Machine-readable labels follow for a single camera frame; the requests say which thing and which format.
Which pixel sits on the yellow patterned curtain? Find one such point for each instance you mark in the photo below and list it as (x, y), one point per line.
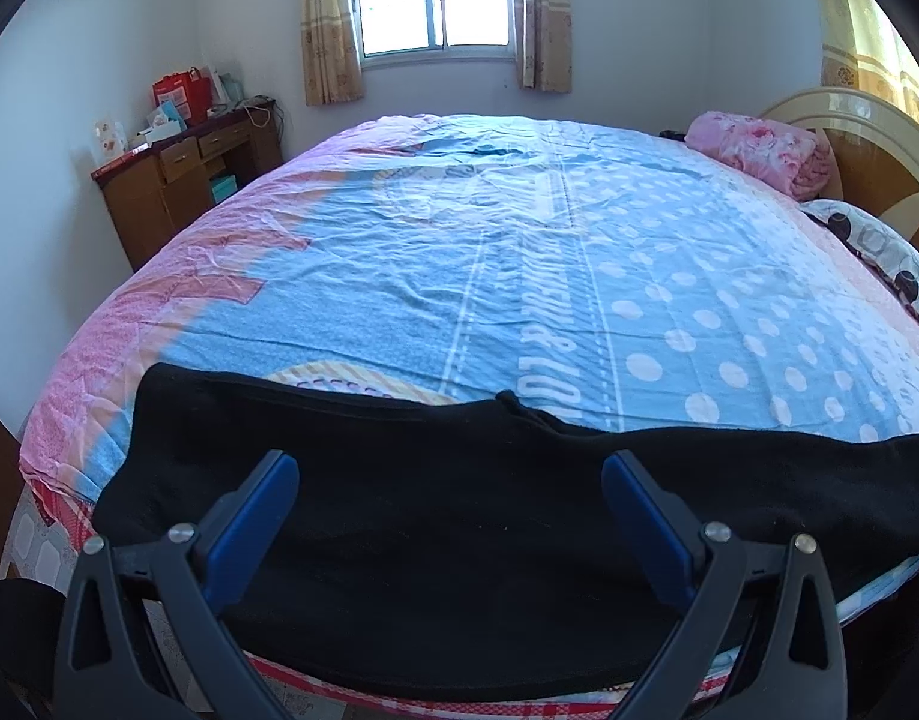
(864, 30)

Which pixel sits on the white printed card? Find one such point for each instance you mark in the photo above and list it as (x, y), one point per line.
(109, 141)

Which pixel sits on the brown wooden desk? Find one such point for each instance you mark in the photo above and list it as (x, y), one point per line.
(144, 202)

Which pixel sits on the black pants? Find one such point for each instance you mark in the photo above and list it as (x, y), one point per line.
(459, 540)

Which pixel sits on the small black object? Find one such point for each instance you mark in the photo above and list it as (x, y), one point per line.
(673, 135)

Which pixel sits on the bed with blue pink sheet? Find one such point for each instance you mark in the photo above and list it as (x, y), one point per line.
(504, 277)

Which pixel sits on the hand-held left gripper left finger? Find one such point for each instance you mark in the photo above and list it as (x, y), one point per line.
(256, 525)

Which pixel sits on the teal storage box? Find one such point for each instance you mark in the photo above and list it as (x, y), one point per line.
(223, 187)

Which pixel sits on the beige patterned curtain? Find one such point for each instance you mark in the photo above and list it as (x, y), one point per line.
(547, 15)
(328, 30)

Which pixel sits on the white tissue box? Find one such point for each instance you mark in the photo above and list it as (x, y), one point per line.
(155, 136)

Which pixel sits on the folded pink floral blanket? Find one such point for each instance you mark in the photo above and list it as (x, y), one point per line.
(752, 146)

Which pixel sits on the red checked mattress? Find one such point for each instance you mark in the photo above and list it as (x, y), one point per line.
(46, 540)

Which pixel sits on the red gift bag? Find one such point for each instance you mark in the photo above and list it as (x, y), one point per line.
(185, 94)

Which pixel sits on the grey patterned pillow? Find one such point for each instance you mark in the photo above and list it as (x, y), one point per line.
(879, 247)

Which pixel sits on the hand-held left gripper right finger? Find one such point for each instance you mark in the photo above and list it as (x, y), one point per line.
(647, 532)

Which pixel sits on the sliding window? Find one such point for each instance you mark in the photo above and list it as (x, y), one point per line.
(437, 0)

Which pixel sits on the cream wooden bed headboard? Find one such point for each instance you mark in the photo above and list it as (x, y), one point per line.
(879, 150)

